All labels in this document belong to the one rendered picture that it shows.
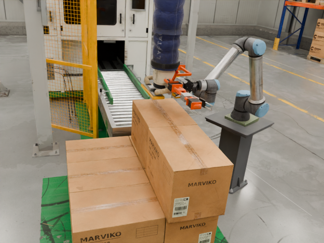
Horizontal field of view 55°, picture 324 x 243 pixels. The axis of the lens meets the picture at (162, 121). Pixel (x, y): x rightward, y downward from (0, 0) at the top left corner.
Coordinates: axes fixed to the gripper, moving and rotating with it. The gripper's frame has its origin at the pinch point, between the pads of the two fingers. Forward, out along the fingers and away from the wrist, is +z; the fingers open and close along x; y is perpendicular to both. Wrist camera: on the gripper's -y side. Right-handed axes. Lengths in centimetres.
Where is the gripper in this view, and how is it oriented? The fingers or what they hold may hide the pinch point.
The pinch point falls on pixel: (175, 87)
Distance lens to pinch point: 237.0
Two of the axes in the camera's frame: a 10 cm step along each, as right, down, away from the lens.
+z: -9.4, 0.8, -3.3
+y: -3.3, -4.1, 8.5
